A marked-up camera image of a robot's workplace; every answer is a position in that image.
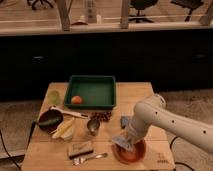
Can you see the blue cloth towel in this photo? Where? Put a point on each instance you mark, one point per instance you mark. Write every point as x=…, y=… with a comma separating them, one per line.
x=124, y=139

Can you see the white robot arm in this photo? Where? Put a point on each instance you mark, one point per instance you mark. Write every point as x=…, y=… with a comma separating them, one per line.
x=151, y=111

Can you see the red bowl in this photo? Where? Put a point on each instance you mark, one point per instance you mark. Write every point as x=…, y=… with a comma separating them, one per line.
x=129, y=157

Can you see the green plastic tray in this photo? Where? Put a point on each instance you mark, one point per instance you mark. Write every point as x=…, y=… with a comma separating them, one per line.
x=98, y=92

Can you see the dark grape bunch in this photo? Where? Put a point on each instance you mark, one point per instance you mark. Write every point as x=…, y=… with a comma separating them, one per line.
x=102, y=116

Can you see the orange fruit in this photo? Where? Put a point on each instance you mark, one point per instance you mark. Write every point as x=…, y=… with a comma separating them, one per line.
x=76, y=100

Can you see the small metal cup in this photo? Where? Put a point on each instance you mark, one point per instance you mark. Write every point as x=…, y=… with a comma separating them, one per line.
x=93, y=126

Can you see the green cucumber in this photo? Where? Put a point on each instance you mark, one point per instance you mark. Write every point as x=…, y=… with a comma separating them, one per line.
x=49, y=122

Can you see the brown black sponge block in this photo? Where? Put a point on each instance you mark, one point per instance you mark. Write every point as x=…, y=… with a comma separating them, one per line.
x=79, y=149

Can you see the metal fork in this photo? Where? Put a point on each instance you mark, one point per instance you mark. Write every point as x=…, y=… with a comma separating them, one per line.
x=81, y=160

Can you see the white handled peeler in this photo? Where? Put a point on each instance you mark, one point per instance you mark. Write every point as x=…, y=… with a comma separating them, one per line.
x=72, y=113

